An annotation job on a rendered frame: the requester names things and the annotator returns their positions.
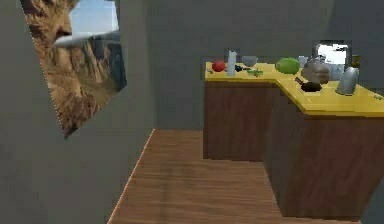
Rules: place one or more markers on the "framed landscape wall picture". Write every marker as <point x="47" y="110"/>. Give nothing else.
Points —
<point x="78" y="70"/>

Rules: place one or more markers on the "white window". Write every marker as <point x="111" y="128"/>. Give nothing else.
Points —
<point x="332" y="54"/>

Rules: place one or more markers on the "brown counter with yellow top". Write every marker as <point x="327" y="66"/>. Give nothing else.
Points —
<point x="300" y="133"/>

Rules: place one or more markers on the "green round lettuce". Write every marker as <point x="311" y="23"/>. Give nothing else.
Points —
<point x="287" y="65"/>

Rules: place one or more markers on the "red tomato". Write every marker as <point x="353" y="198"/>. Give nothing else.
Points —
<point x="218" y="66"/>

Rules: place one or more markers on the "grey bowl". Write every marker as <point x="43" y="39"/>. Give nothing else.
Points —
<point x="249" y="60"/>

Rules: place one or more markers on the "black small utensil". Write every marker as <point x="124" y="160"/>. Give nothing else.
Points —
<point x="240" y="68"/>

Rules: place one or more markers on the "grey cup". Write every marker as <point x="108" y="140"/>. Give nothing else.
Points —
<point x="302" y="61"/>

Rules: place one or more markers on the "white tall bottle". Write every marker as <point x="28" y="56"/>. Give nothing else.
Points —
<point x="231" y="62"/>

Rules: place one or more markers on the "silver toaster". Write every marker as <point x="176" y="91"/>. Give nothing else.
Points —
<point x="347" y="81"/>

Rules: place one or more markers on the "black frying pan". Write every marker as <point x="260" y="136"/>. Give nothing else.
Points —
<point x="310" y="86"/>

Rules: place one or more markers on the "silver kettle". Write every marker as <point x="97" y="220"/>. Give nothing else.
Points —
<point x="337" y="70"/>

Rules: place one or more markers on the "green small utensil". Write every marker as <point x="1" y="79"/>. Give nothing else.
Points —
<point x="255" y="71"/>

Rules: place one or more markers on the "brown bread loaf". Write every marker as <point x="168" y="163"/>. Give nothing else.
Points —
<point x="316" y="71"/>

